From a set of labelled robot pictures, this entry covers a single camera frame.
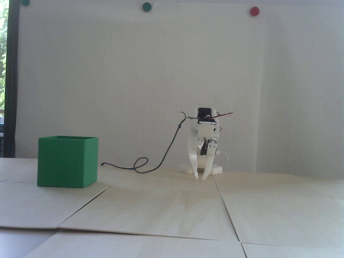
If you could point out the green round magnet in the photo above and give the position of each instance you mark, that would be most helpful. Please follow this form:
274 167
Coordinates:
146 7
25 2

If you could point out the green open box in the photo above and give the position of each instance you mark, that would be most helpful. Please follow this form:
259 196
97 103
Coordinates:
64 164

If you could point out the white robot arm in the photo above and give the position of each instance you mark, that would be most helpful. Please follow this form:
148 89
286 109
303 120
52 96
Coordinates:
205 131

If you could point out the red round magnet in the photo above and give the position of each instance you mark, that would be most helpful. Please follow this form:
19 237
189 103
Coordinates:
254 11

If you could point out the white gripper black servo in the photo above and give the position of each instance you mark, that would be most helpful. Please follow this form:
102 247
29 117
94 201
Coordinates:
206 151

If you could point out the small wrist camera board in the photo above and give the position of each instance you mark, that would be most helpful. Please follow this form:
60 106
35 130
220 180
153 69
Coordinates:
205 120

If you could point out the light plywood panel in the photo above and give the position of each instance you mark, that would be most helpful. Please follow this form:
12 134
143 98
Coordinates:
282 215
161 212
27 204

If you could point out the dark window frame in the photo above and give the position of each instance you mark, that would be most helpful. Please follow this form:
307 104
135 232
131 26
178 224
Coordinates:
12 80

